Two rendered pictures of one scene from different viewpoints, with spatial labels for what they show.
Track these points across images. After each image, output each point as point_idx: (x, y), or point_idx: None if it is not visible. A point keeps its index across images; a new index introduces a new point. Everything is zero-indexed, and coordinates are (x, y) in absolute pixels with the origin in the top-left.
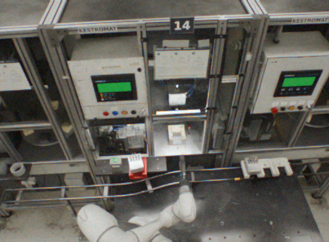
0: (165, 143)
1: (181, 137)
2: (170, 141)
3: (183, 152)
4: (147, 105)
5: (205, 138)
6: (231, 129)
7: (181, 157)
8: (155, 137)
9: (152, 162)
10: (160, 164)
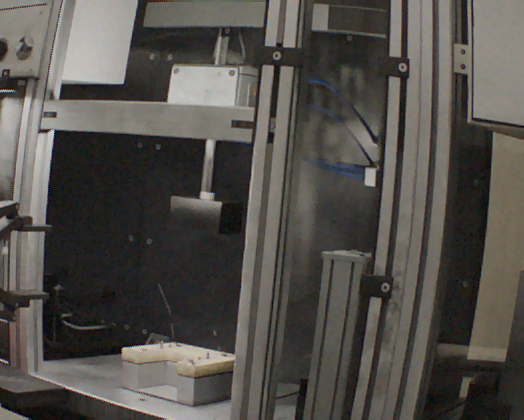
0: (111, 382)
1: (183, 361)
2: (126, 362)
3: (147, 408)
4: (44, 14)
5: (245, 300)
6: (385, 248)
7: (33, 224)
8: (98, 368)
9: (2, 371)
10: (19, 382)
